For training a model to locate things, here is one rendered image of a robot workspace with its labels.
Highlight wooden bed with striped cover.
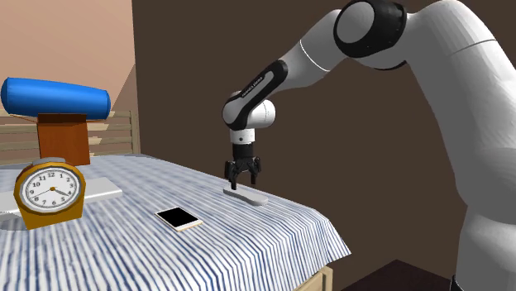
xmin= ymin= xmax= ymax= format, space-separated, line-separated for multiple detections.
xmin=0 ymin=108 xmax=352 ymax=291

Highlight brown box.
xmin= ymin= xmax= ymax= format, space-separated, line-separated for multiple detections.
xmin=36 ymin=112 xmax=92 ymax=167

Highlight yellow analogue clock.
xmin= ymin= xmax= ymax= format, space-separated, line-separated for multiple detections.
xmin=12 ymin=156 xmax=87 ymax=231

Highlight blue bolster pillow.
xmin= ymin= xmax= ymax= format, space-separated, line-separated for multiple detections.
xmin=0 ymin=76 xmax=112 ymax=122

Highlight grey remote control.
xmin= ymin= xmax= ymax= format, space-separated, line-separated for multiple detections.
xmin=222 ymin=187 xmax=270 ymax=208

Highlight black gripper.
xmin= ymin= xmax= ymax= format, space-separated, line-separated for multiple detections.
xmin=223 ymin=141 xmax=263 ymax=191

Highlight white phone with black screen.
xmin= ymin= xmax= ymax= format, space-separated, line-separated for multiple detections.
xmin=154 ymin=206 xmax=204 ymax=233

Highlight white flat slab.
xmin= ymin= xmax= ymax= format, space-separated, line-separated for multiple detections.
xmin=0 ymin=176 xmax=123 ymax=222

